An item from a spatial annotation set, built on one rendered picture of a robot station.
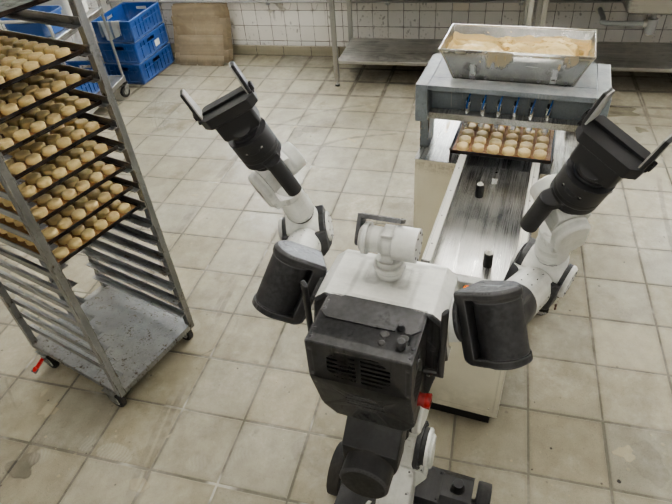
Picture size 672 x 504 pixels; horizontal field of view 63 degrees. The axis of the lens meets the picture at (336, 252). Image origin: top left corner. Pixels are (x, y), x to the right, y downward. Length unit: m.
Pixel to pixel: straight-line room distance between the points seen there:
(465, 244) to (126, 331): 1.71
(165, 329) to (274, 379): 0.59
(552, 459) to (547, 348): 0.58
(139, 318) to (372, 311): 2.05
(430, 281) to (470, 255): 0.89
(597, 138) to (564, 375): 1.92
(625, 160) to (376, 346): 0.49
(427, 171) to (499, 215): 0.48
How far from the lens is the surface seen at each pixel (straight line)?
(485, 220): 2.13
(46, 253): 2.16
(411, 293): 1.06
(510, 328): 1.05
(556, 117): 2.41
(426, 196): 2.58
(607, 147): 0.96
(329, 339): 0.99
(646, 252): 3.54
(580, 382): 2.76
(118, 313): 3.03
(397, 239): 1.02
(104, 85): 2.16
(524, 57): 2.26
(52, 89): 2.13
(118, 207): 2.40
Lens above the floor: 2.11
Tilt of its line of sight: 40 degrees down
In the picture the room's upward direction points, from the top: 5 degrees counter-clockwise
